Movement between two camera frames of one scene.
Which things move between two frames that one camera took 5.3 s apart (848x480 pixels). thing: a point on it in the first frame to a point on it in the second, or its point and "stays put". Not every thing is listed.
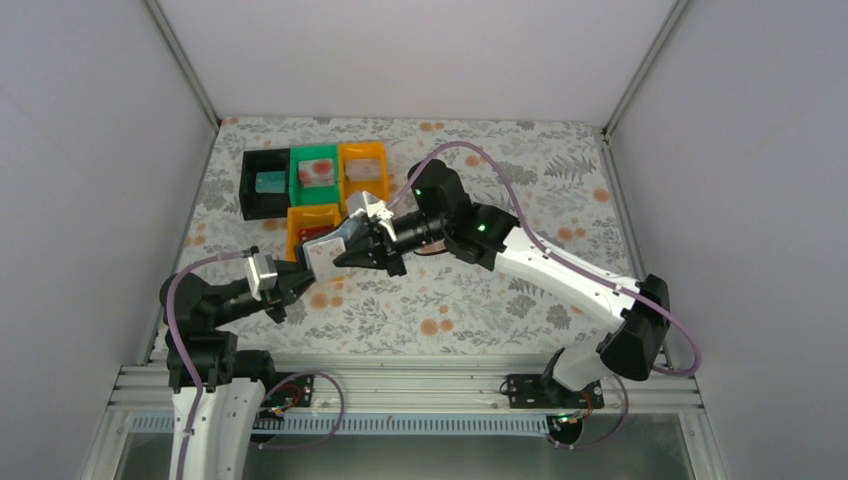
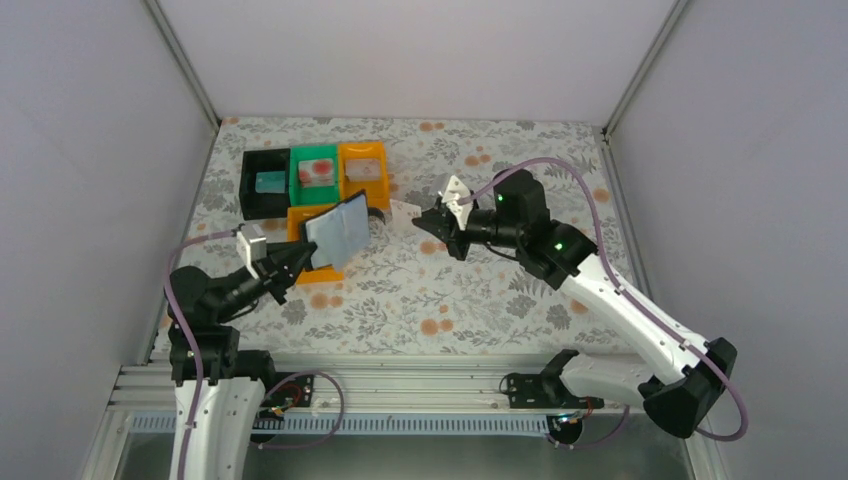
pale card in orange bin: x=363 y=170 stays put
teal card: x=270 y=182 stays put
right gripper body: x=386 y=243 to x=453 y=229
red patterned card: x=317 y=173 stays put
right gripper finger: x=371 y=254 to x=434 y=221
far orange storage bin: x=362 y=166 stays put
